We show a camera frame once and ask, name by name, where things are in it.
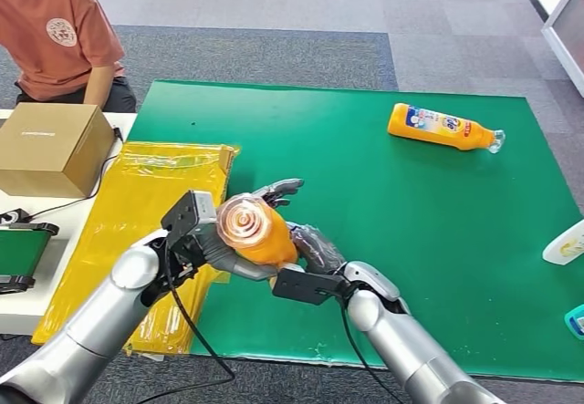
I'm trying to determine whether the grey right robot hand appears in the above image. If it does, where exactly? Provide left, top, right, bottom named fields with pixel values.
left=287, top=223, right=348, bottom=276

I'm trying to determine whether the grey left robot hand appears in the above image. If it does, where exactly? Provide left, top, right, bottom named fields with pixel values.
left=199, top=177, right=305, bottom=283

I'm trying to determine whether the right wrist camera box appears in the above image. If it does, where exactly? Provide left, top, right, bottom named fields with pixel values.
left=272, top=266, right=348, bottom=306

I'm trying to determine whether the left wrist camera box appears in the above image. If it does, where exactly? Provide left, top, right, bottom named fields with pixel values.
left=160, top=190, right=218, bottom=250

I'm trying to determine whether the brown cardboard box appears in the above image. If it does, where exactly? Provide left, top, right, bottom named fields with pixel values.
left=0, top=102, right=116, bottom=200

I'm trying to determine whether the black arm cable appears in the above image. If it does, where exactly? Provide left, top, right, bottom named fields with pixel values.
left=338, top=301, right=403, bottom=404
left=136, top=248, right=237, bottom=404

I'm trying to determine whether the small green belt conveyor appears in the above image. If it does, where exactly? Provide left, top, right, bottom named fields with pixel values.
left=0, top=209, right=60, bottom=295

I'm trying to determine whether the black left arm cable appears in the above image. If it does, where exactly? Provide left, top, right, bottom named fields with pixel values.
left=136, top=248, right=237, bottom=404

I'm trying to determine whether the yellow plastic wrapped box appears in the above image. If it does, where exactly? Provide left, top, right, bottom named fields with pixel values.
left=32, top=141, right=241, bottom=356

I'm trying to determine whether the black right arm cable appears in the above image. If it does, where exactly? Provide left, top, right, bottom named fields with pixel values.
left=338, top=301, right=403, bottom=404

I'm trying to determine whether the black cable on table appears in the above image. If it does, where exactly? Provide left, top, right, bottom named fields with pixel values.
left=23, top=126, right=125, bottom=221

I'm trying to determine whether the teal plastic item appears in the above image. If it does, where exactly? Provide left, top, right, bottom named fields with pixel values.
left=564, top=305, right=584, bottom=342

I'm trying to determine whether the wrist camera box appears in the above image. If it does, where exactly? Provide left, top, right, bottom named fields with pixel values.
left=272, top=266, right=348, bottom=306
left=160, top=190, right=218, bottom=250

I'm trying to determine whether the white plastic bottle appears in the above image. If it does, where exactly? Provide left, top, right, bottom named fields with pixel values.
left=541, top=219, right=584, bottom=267

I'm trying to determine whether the white framed board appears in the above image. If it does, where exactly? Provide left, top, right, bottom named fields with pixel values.
left=541, top=0, right=584, bottom=98

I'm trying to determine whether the orange bottle with barcode label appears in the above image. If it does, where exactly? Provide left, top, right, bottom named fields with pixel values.
left=215, top=194, right=300, bottom=268

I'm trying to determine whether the orange bottle with blue label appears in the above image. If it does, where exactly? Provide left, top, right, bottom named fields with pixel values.
left=388, top=102, right=506, bottom=155

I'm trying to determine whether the green table mat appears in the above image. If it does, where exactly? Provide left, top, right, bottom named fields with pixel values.
left=128, top=79, right=584, bottom=384

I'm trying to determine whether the person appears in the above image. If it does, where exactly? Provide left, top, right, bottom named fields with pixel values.
left=0, top=0, right=137, bottom=114

